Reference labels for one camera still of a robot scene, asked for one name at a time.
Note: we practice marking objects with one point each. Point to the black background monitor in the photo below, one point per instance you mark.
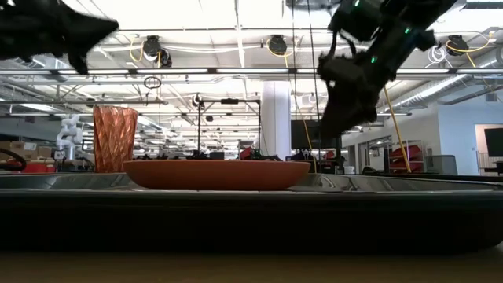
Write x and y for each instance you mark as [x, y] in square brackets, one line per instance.
[302, 133]

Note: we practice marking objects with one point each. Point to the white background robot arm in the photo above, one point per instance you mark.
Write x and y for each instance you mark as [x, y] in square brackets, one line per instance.
[70, 135]

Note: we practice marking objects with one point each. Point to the red box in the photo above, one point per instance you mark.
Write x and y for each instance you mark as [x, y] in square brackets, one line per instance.
[37, 168]

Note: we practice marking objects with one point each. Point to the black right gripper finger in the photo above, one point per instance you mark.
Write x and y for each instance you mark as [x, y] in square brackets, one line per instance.
[336, 118]
[363, 112]

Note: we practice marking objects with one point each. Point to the orange plastic plate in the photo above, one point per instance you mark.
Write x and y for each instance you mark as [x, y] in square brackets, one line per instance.
[216, 177]

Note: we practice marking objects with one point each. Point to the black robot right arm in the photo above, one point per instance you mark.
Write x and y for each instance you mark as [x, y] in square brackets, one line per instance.
[408, 23]

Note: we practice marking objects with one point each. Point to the black plastic tray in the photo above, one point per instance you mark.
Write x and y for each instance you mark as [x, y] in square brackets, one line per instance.
[251, 220]

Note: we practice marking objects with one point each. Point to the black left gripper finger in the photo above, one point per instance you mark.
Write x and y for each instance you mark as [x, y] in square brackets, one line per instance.
[80, 61]
[102, 27]

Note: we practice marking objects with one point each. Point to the black background rig frame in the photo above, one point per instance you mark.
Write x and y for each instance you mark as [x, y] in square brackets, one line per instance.
[230, 101]

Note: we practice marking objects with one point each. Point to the black wall monitor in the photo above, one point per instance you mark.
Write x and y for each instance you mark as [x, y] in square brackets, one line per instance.
[494, 141]

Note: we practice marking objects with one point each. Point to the silver ventilation duct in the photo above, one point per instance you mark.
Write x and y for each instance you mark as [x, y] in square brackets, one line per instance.
[444, 89]

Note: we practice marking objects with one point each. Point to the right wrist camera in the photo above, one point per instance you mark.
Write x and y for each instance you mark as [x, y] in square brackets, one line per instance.
[353, 19]

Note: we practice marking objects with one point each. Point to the gray cabinet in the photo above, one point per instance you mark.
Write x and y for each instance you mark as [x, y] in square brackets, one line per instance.
[442, 165]

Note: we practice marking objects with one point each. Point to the orange faceted plastic cup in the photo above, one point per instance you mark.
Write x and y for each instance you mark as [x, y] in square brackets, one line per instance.
[116, 137]

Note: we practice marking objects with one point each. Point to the cardboard box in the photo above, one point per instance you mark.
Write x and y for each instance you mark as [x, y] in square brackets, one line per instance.
[39, 151]

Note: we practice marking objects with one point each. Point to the white pillar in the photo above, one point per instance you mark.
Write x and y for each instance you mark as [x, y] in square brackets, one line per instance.
[276, 118]

